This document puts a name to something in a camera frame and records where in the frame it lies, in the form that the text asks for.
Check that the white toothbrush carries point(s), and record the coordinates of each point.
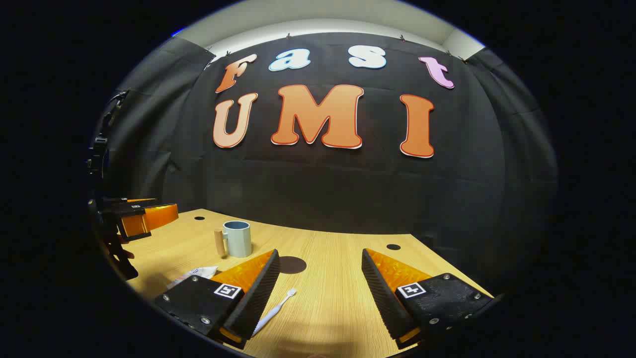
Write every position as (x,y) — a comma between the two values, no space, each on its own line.
(273,311)

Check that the black backdrop cloth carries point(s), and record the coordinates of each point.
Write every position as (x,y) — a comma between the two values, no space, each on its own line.
(318,189)

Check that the wooden desktop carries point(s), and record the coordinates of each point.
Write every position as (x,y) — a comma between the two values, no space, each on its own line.
(328,298)

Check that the dark brown round coaster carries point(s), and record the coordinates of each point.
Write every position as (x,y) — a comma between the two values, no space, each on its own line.
(294,265)

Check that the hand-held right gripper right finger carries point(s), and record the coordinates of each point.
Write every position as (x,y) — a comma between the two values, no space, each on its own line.
(380,298)

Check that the white toothpaste tube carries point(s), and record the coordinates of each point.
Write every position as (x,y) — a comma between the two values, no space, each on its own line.
(196,273)

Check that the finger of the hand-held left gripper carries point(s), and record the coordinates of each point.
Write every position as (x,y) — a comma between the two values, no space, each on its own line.
(159,216)
(124,205)

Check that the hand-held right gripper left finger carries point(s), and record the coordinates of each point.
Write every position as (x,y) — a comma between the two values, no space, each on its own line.
(258,298)

